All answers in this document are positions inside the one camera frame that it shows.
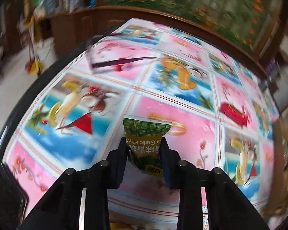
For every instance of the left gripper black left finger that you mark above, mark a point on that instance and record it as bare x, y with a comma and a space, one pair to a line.
59, 208

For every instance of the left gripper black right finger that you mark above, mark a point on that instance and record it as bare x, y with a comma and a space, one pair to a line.
228, 208

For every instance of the garlic green pea packet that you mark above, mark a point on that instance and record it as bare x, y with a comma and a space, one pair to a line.
143, 137

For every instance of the brown cardboard box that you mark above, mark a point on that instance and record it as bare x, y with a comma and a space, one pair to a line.
277, 203

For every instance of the colourful fruit pattern tablecloth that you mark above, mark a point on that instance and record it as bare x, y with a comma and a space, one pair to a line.
73, 118

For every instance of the red small snack packet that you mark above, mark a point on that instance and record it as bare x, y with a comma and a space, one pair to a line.
230, 111

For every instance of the black chopsticks pair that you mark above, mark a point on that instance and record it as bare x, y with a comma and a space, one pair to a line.
118, 62

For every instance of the dark wooden sideboard cabinet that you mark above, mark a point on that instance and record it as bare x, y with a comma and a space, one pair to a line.
145, 27

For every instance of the large floral wall painting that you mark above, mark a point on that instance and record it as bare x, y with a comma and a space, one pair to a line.
242, 22

